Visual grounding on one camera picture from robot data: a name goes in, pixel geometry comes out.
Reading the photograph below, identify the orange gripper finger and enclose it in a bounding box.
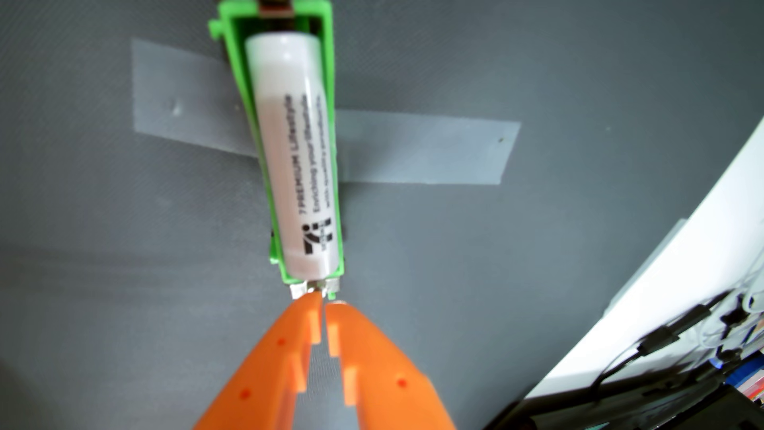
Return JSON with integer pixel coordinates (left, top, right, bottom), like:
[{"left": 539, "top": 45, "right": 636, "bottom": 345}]
[
  {"left": 194, "top": 291, "right": 324, "bottom": 430},
  {"left": 326, "top": 301, "right": 457, "bottom": 430}
]

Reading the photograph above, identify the white cylindrical battery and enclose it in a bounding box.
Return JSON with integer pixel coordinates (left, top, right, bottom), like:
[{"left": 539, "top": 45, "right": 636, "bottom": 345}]
[{"left": 245, "top": 31, "right": 341, "bottom": 281}]

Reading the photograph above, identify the green battery holder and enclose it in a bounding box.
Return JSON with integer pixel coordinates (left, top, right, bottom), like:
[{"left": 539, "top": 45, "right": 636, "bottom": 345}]
[{"left": 208, "top": 0, "right": 346, "bottom": 301}]

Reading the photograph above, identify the dark grey mat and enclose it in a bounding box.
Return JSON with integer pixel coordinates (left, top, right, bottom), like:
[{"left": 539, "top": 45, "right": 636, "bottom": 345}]
[{"left": 0, "top": 0, "right": 764, "bottom": 430}]

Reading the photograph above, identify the grey tape strip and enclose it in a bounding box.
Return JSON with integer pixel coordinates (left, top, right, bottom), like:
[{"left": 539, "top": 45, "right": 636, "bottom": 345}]
[{"left": 131, "top": 37, "right": 521, "bottom": 186}]

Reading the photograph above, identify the black Dell laptop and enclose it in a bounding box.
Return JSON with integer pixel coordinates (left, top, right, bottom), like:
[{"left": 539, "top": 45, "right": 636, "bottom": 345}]
[{"left": 486, "top": 382, "right": 764, "bottom": 430}]

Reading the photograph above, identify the black cable with adapter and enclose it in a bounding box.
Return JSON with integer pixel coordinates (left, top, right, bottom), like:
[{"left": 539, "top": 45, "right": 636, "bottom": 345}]
[{"left": 588, "top": 289, "right": 735, "bottom": 404}]

